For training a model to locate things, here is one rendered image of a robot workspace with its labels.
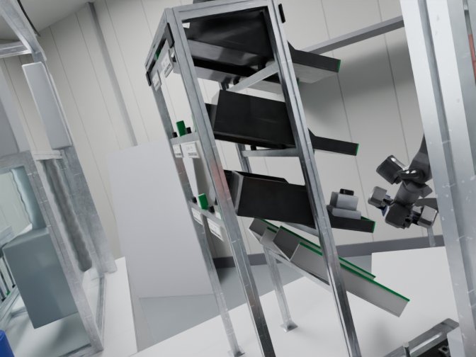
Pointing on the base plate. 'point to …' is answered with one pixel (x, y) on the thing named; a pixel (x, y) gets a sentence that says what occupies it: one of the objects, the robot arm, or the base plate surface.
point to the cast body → (344, 204)
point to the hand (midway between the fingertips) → (397, 214)
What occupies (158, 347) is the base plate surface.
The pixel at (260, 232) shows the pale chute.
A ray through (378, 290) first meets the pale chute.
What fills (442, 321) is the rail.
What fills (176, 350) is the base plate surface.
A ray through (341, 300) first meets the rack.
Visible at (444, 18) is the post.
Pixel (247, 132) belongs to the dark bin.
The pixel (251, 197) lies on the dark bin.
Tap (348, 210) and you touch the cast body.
